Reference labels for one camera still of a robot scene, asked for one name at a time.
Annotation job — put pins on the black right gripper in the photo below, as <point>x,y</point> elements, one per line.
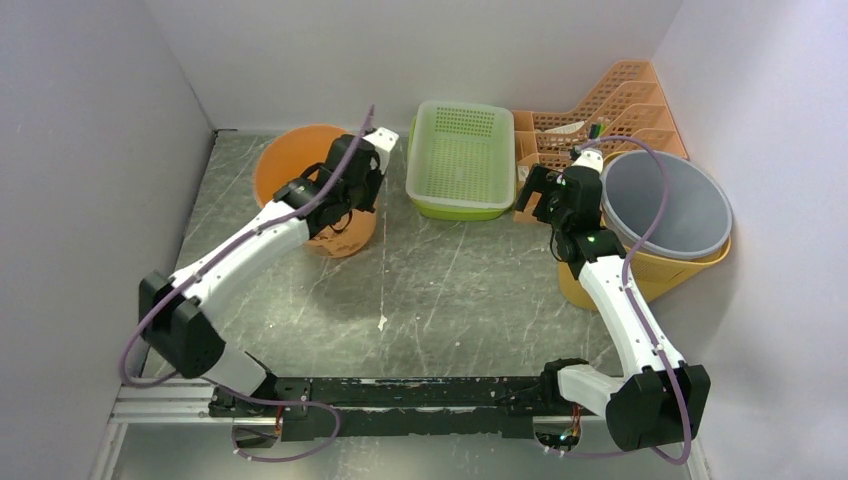
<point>537,181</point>

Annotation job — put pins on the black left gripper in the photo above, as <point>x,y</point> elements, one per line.
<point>375,174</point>

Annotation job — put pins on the large orange plastic bucket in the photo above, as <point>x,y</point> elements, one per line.
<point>286,158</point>

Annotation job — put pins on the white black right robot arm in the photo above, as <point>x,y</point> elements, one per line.
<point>659,400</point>

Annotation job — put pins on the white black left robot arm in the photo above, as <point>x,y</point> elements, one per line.
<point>176,310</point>

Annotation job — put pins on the white perforated basket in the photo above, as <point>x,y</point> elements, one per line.
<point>460,156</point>

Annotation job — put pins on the green tray under basket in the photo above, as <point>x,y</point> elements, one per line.
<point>457,213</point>

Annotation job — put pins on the peach plastic file organizer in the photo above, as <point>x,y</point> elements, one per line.
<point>628,100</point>

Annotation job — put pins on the yellow slatted waste basket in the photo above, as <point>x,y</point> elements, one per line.
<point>654,275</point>

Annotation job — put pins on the grey plastic bin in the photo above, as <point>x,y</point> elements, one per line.
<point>697,219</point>

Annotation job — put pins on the black base bar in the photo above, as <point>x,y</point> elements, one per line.
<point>315,408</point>

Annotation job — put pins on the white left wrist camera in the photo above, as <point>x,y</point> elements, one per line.
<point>383,139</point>

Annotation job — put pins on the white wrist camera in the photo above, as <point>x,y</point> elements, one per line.
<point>590,158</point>
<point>383,139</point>

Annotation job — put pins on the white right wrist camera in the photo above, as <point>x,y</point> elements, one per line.
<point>590,158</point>

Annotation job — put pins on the aluminium rail frame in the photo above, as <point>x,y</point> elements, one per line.
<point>175,402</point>

